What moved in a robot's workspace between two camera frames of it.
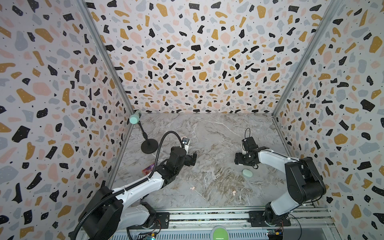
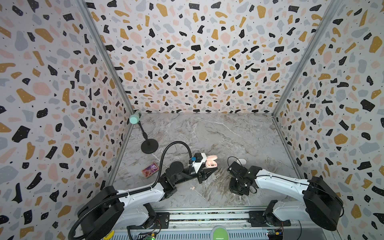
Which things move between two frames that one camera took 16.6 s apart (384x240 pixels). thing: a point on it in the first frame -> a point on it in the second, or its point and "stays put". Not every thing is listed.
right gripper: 242,157 -> 237,169
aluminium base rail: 309,223 stays put
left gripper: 190,161 -> 204,174
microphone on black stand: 150,146 stays put
